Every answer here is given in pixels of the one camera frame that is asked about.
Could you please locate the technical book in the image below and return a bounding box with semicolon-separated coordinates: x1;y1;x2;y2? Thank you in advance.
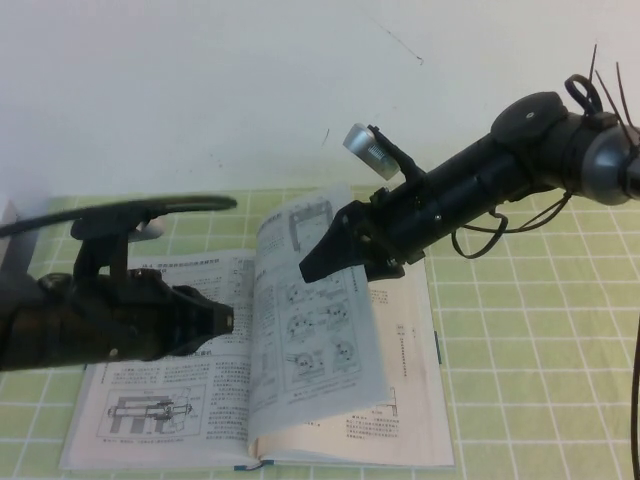
58;183;456;474

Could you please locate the thin black cable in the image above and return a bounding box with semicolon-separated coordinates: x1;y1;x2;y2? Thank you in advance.
451;192;572;260

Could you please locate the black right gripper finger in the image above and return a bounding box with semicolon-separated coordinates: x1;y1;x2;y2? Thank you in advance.
298;199;370;285
366;256;406;283

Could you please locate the black cable loop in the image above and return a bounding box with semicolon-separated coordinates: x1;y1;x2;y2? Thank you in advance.
564;73;605;114

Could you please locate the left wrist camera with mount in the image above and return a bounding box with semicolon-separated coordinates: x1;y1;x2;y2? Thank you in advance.
69;200;167;281

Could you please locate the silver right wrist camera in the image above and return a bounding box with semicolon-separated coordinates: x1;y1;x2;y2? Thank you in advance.
342;122;404;182

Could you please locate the thick black camera cable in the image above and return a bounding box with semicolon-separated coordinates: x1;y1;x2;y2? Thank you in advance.
0;193;239;239

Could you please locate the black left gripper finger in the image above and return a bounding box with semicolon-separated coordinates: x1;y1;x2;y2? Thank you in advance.
172;284;237;338
163;332;220;358

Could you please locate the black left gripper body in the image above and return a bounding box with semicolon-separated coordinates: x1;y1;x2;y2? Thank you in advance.
39;267;184;365

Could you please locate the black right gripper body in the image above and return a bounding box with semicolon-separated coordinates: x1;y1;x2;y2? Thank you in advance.
348;186;427;277

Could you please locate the green checkered tablecloth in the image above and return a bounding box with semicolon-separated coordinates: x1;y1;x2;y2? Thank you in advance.
0;184;640;480

